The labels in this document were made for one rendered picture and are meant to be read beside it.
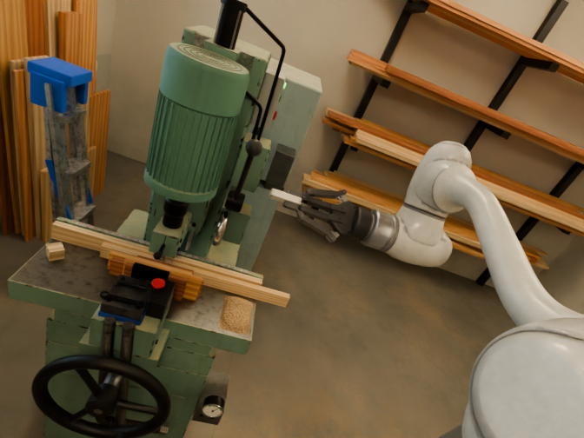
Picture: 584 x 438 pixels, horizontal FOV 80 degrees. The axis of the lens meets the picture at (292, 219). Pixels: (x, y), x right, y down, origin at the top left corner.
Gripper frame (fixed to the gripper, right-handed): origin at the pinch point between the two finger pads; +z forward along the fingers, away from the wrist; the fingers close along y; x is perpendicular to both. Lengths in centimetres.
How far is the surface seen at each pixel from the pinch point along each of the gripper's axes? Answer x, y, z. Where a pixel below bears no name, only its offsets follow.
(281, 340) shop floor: -146, -36, -44
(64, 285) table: -26, -31, 43
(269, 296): -33.4, -19.6, -9.0
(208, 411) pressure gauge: -38, -54, -1
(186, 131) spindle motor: 3.1, 5.6, 24.0
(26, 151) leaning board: -125, 23, 118
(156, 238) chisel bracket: -21.7, -14.0, 25.8
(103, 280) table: -30, -27, 36
